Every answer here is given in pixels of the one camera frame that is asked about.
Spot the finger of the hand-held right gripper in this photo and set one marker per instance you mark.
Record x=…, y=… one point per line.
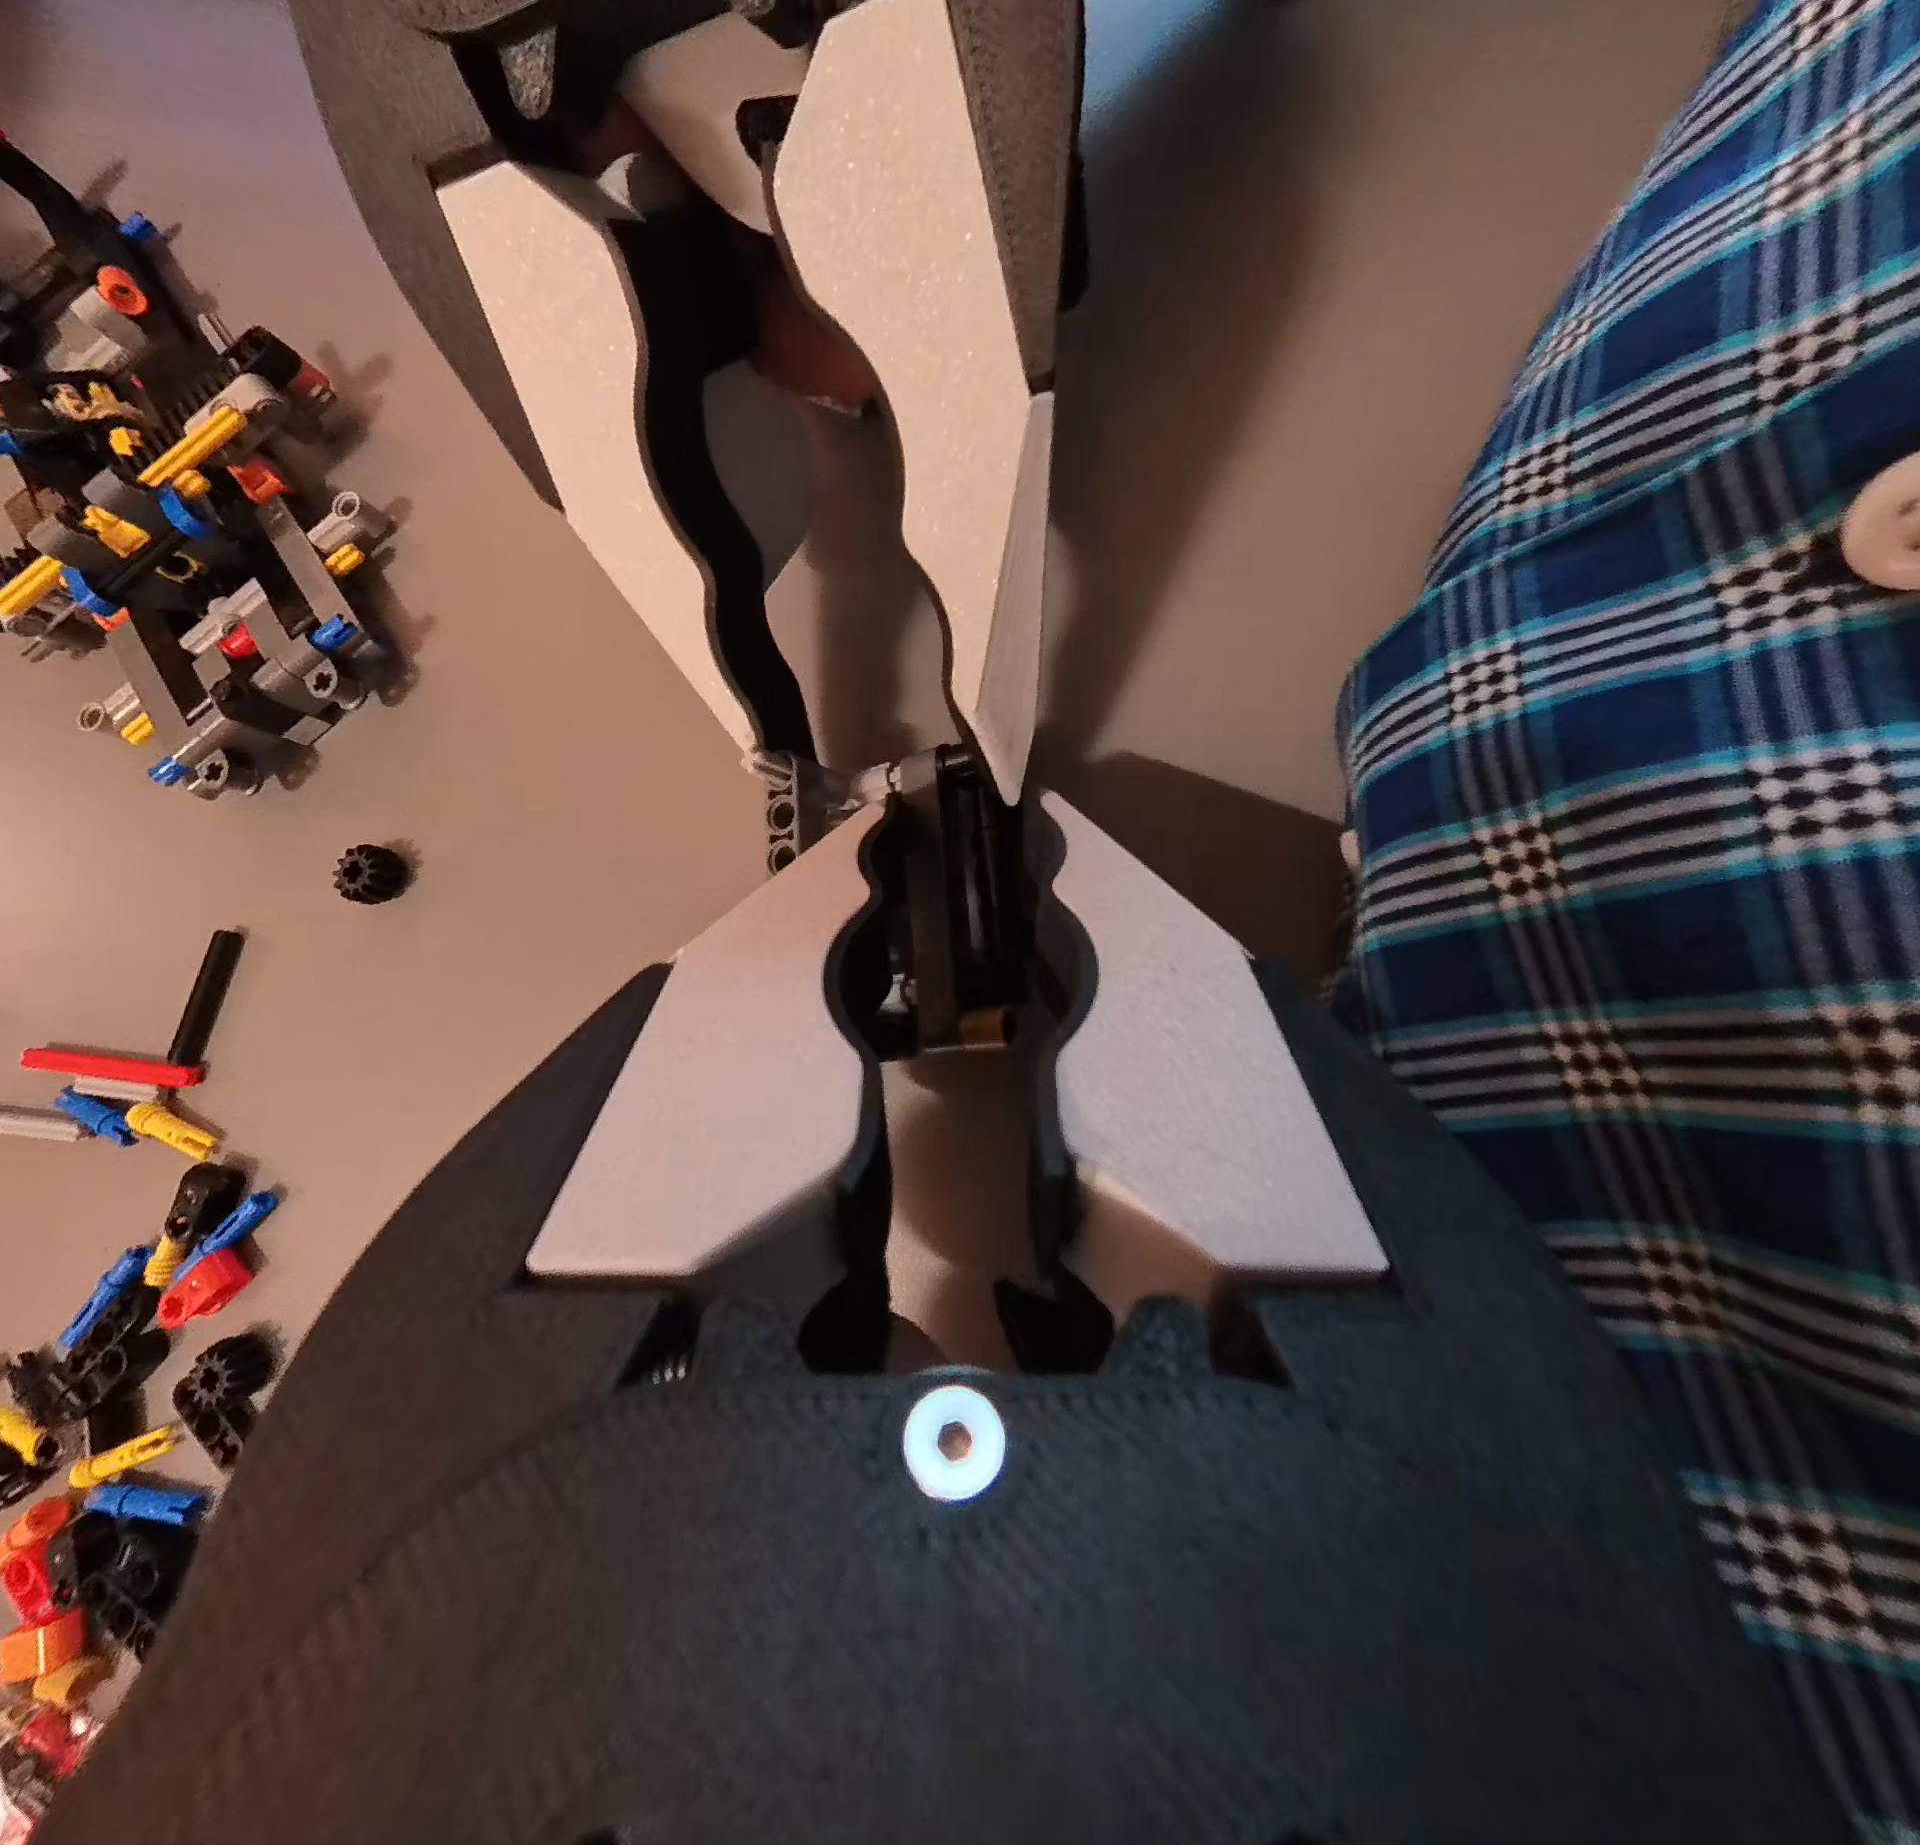
x=930, y=225
x=557, y=345

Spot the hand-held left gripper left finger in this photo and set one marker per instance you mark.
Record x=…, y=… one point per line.
x=707, y=1126

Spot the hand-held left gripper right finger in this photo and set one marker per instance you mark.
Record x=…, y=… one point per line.
x=1215, y=1126

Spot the grey lego engine assembly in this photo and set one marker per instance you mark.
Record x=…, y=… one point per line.
x=960, y=916

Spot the pile of lego pieces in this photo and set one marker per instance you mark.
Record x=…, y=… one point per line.
x=206, y=1281

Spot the large lego chassis assembly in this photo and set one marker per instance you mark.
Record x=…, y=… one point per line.
x=180, y=526

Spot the small black lego gear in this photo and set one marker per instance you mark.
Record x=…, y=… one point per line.
x=364, y=872

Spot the black lego axle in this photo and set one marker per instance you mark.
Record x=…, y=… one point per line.
x=206, y=992

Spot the red lego axle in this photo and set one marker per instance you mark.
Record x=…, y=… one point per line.
x=112, y=1066

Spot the long grey lego axle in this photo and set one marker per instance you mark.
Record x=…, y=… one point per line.
x=37, y=1124

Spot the plastic bag with lego pieces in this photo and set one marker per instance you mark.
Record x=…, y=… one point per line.
x=47, y=1756

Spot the person's right hand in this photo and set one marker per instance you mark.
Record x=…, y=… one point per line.
x=817, y=351

